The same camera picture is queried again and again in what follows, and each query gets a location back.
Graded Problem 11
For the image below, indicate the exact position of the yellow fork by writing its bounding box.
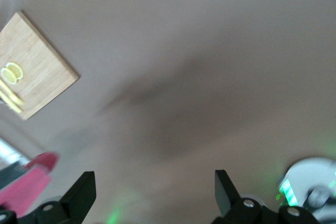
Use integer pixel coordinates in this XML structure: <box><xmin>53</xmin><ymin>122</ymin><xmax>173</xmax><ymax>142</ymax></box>
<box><xmin>0</xmin><ymin>78</ymin><xmax>26</xmax><ymax>106</ymax></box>

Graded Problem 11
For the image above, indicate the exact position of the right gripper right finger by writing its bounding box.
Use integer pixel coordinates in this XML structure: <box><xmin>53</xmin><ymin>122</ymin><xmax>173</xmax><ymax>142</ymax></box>
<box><xmin>211</xmin><ymin>169</ymin><xmax>266</xmax><ymax>224</ymax></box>

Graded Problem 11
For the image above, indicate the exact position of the bamboo cutting board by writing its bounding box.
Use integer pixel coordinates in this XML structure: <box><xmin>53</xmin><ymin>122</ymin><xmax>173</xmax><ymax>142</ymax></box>
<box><xmin>0</xmin><ymin>11</ymin><xmax>80</xmax><ymax>122</ymax></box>

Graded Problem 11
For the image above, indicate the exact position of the yellow knife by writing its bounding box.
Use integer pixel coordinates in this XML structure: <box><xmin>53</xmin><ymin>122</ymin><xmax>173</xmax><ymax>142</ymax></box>
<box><xmin>0</xmin><ymin>87</ymin><xmax>23</xmax><ymax>114</ymax></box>

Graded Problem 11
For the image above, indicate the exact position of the red and grey cloth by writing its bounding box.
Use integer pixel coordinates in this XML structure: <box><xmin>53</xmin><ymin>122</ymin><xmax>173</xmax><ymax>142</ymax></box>
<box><xmin>0</xmin><ymin>152</ymin><xmax>59</xmax><ymax>219</ymax></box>

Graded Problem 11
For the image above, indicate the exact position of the lemon slice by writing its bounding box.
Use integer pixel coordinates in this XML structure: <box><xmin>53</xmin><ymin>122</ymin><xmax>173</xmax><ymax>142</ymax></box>
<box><xmin>5</xmin><ymin>61</ymin><xmax>24</xmax><ymax>80</ymax></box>
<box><xmin>0</xmin><ymin>67</ymin><xmax>18</xmax><ymax>86</ymax></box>

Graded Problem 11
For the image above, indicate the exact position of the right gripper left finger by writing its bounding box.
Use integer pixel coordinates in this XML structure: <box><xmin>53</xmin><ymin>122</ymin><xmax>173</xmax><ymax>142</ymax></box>
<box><xmin>17</xmin><ymin>170</ymin><xmax>97</xmax><ymax>224</ymax></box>

